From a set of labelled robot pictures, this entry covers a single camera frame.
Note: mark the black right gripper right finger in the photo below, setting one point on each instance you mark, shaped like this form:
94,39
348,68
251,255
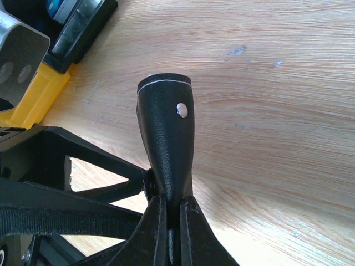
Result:
199,245

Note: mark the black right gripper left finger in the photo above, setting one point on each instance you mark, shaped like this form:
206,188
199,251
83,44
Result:
146,246

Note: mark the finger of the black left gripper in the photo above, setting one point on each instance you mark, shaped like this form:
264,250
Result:
36,186

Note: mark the black leather card holder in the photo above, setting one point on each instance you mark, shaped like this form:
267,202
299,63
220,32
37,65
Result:
165,111

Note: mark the blue credit card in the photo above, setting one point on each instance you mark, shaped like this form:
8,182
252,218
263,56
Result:
59,10

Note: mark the yellow middle sorting bin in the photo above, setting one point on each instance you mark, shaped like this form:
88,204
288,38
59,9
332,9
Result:
39,97

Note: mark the black far sorting bin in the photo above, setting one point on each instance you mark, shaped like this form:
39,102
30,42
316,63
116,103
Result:
70,41

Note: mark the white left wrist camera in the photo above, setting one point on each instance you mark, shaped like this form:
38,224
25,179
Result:
22,51

